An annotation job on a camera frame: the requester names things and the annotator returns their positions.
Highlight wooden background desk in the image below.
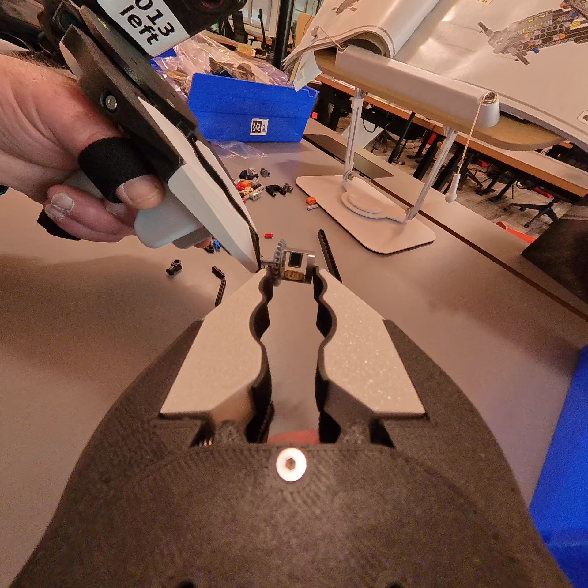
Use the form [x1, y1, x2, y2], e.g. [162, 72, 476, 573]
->
[317, 73, 588, 198]

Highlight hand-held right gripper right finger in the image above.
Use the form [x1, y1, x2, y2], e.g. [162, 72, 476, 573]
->
[312, 267, 426, 435]

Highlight clear plastic bag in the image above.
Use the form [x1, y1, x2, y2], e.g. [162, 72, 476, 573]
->
[209, 140, 267, 159]

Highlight person's left hand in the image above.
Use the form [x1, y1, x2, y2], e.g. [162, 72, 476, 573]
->
[0, 55, 166, 243]

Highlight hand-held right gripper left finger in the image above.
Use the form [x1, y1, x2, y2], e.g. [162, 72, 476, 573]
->
[160, 269, 276, 435]

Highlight white book stand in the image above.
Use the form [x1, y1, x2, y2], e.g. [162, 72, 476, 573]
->
[294, 43, 568, 255]

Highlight blue bin with square tag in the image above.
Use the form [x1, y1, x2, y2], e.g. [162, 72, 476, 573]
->
[187, 73, 320, 143]

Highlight long black lego beam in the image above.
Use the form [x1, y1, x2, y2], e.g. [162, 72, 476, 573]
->
[318, 229, 343, 283]

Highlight grey lego differential gear assembly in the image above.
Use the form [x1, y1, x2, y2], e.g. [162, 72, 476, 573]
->
[270, 239, 319, 286]

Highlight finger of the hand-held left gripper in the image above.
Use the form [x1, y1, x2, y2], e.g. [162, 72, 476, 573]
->
[138, 97, 262, 274]
[195, 137, 262, 260]

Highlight pile of mixed lego pieces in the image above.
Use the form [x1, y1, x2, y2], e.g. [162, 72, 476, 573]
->
[234, 165, 295, 203]

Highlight lego instruction booklet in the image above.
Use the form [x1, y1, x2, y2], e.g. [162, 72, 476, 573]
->
[282, 0, 588, 152]

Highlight clear plastic bags in bin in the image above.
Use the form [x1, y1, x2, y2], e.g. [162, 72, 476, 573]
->
[152, 32, 295, 88]

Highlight plain blue bin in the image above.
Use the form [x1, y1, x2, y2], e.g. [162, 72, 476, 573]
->
[528, 345, 588, 588]

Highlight black office chair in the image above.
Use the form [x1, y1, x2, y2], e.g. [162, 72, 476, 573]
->
[505, 193, 559, 228]

